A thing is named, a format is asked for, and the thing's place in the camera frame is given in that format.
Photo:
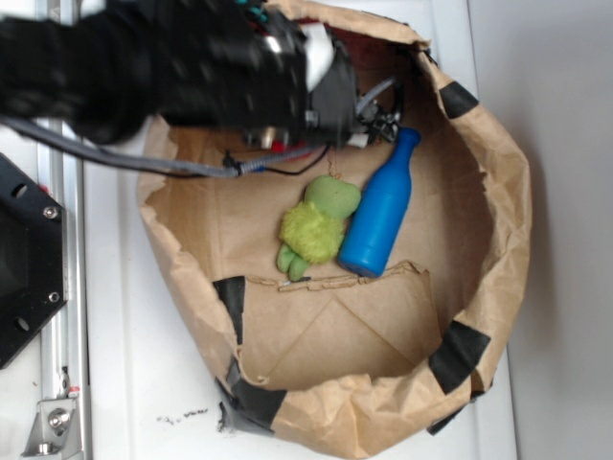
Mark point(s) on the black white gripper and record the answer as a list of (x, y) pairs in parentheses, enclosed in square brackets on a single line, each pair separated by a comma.
[(304, 90)]

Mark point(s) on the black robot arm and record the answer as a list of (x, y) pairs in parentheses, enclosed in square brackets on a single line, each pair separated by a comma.
[(238, 65)]

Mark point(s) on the green plush toy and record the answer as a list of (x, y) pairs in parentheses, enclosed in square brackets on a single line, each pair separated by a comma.
[(313, 230)]

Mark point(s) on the blue plastic bottle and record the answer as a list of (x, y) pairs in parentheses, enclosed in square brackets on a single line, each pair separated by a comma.
[(375, 225)]

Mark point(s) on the brown paper bag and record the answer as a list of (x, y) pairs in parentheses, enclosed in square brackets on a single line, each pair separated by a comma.
[(346, 365)]

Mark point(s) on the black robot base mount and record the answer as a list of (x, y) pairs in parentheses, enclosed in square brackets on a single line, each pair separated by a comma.
[(32, 266)]

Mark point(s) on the aluminium rail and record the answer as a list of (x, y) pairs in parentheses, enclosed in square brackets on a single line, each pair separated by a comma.
[(64, 341)]

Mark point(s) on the metal corner bracket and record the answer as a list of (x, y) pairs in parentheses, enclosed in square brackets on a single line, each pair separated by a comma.
[(56, 431)]

